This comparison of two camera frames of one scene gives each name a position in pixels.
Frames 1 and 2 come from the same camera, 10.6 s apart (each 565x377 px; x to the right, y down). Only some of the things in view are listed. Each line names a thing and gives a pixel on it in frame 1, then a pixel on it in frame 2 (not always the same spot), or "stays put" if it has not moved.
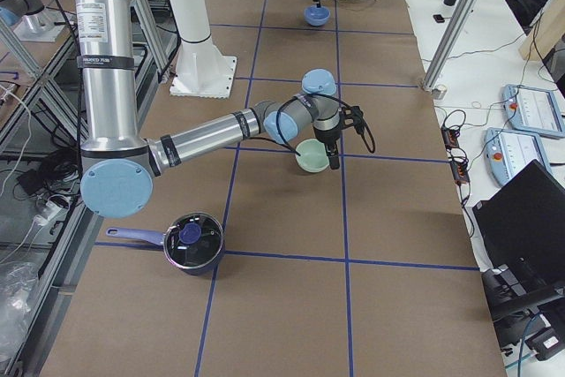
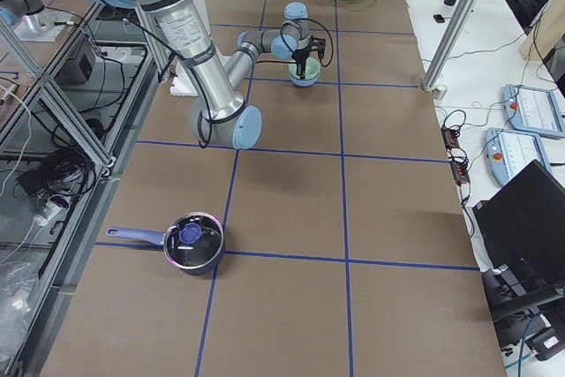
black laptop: [523, 222] stays put
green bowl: [313, 157] → [312, 69]
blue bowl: [317, 16] → [304, 83]
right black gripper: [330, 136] → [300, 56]
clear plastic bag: [18, 282] stays put
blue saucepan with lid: [193, 244] stays put
